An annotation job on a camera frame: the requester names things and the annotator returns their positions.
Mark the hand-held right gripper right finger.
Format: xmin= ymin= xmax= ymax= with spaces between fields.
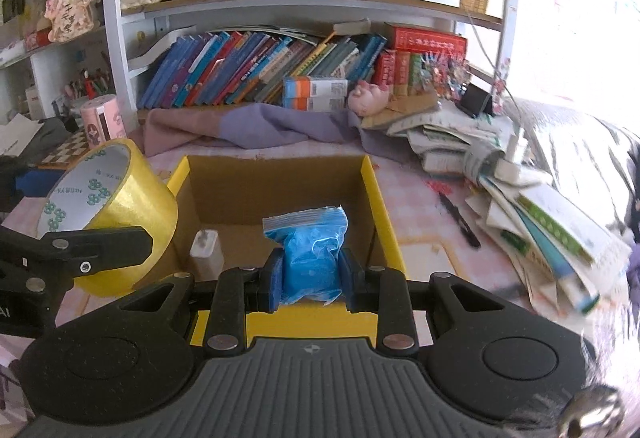
xmin=339 ymin=249 xmax=507 ymax=354

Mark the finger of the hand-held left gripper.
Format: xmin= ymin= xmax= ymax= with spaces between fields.
xmin=0 ymin=225 xmax=154 ymax=280

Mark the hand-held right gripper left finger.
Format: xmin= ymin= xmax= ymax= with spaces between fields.
xmin=117 ymin=249 xmax=286 ymax=354

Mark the yellow tape roll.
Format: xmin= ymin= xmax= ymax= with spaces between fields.
xmin=39 ymin=139 xmax=180 ymax=298

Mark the blue zip bag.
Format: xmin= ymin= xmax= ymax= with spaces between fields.
xmin=262 ymin=204 xmax=349 ymax=307

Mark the tall white power adapter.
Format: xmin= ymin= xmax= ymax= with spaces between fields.
xmin=189 ymin=229 xmax=226 ymax=282

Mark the yellow cardboard box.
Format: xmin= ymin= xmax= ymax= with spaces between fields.
xmin=165 ymin=154 xmax=409 ymax=350

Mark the wooden chessboard box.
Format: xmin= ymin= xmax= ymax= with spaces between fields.
xmin=39 ymin=128 xmax=96 ymax=169

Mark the dark grey cloth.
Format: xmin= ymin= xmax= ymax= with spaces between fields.
xmin=0 ymin=118 xmax=74 ymax=215

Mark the pink checked tablecloth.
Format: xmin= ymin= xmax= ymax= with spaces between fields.
xmin=0 ymin=140 xmax=557 ymax=425

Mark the pink cartoon humidifier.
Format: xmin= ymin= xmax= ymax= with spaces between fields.
xmin=80 ymin=94 xmax=129 ymax=149

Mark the black pen-shaped tool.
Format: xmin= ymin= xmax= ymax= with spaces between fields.
xmin=438 ymin=190 xmax=482 ymax=249

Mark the stack of white papers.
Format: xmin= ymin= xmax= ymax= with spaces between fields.
xmin=0 ymin=114 xmax=44 ymax=157

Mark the mauve lavender cloth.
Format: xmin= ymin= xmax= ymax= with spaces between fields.
xmin=142 ymin=103 xmax=427 ymax=164

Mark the white pot of brushes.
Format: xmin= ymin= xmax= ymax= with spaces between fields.
xmin=65 ymin=68 xmax=114 ymax=102

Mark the white box red label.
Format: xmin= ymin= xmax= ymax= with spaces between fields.
xmin=25 ymin=85 xmax=44 ymax=117

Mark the orange blue white carton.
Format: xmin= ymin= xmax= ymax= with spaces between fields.
xmin=283 ymin=75 xmax=350 ymax=99
xmin=286 ymin=95 xmax=349 ymax=113

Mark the pink pig plush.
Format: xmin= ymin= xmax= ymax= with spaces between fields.
xmin=348 ymin=80 xmax=391 ymax=117

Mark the white curved shelf unit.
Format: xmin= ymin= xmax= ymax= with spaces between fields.
xmin=0 ymin=25 xmax=108 ymax=124

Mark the pile of magazines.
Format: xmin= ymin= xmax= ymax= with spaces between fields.
xmin=387 ymin=110 xmax=634 ymax=315

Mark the white metal bookshelf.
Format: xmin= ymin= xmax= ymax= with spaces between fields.
xmin=100 ymin=0 xmax=524 ymax=120

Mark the row of slanted colourful books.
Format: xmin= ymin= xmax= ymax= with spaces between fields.
xmin=137 ymin=30 xmax=389 ymax=109

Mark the small black stand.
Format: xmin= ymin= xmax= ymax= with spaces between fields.
xmin=459 ymin=82 xmax=494 ymax=118

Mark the colourful candy bouquet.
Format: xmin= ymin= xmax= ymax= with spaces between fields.
xmin=422 ymin=53 xmax=471 ymax=102

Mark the pink cartoon figure plaque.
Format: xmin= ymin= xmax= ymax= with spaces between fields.
xmin=45 ymin=0 xmax=96 ymax=43

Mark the red boxed book set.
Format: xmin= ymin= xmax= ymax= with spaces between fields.
xmin=375 ymin=23 xmax=469 ymax=99

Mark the grey fur pompom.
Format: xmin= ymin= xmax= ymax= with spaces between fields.
xmin=560 ymin=298 xmax=640 ymax=438

